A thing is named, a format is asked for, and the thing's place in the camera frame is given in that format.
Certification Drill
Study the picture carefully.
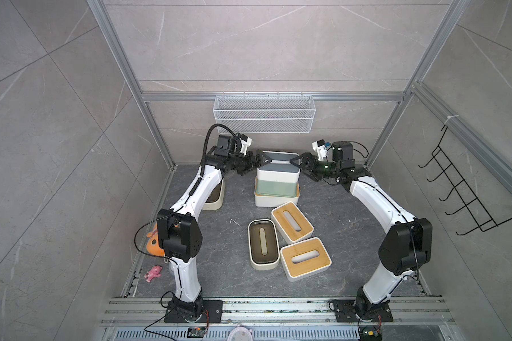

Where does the white box grey-blue lid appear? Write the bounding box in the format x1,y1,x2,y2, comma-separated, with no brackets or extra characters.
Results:
257,151,300,183

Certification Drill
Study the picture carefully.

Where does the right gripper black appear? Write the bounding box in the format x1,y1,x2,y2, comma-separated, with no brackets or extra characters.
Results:
291,155,340,181

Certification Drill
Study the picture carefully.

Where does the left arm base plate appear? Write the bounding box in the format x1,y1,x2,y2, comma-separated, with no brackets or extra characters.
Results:
164,298,223,323

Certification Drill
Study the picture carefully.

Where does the cream box dark lid centre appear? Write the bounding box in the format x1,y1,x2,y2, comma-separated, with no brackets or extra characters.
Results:
247,219,280,271

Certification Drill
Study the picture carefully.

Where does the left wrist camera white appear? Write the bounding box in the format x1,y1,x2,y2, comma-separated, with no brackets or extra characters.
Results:
238,134,253,156

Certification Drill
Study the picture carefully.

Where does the aluminium mounting rail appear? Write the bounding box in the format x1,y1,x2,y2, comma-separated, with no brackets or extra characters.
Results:
98,296,455,326

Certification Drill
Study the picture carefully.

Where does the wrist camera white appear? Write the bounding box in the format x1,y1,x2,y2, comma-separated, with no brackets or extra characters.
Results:
311,139,331,161
238,134,253,156

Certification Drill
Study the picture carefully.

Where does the white wire mesh basket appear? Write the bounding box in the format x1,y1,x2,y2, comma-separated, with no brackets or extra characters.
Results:
213,95,317,134

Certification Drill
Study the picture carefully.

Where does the green square tissue box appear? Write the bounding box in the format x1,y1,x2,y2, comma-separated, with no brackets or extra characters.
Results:
255,178,299,197

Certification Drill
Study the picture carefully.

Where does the bamboo-lid tissue box front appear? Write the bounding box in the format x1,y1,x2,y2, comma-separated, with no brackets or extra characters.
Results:
280,237,332,282

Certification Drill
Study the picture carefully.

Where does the orange toy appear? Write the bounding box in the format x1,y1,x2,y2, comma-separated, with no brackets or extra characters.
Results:
146,224,164,257

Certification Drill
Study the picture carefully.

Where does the large white bamboo-lid tissue box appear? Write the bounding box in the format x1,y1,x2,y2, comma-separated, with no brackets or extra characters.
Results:
255,185,300,207

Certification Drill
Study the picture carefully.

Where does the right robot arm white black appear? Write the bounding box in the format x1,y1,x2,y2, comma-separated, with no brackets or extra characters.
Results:
290,140,432,321

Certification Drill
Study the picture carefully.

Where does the white round object bottom edge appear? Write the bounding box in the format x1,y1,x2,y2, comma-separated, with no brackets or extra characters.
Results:
227,325,254,341

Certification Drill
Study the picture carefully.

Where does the pink small toy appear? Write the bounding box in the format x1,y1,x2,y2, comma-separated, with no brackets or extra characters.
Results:
144,265,163,283

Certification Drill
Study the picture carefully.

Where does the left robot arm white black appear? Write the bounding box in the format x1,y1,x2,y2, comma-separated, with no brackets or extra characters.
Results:
156,134,271,322

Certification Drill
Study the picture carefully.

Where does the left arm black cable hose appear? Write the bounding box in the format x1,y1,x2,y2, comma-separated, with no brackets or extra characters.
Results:
200,123,242,176

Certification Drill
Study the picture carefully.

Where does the cream box dark lid back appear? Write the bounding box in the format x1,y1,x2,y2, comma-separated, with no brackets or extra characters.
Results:
203,180,225,211

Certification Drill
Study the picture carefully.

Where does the black wire hook rack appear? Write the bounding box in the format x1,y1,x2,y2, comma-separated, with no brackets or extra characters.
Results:
418,124,512,237

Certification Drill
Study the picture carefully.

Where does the bamboo-lid tissue box middle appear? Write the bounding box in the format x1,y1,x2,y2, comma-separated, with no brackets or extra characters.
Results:
271,202,314,244

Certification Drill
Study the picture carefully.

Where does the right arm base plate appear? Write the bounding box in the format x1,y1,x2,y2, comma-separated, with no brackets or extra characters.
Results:
328,298,394,323

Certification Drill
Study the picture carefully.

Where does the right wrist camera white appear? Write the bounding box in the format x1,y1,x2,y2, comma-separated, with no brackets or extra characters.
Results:
311,139,331,161

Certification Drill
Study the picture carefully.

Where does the cream box dark lid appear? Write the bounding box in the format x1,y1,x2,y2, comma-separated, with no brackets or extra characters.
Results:
203,180,225,211
247,219,280,271

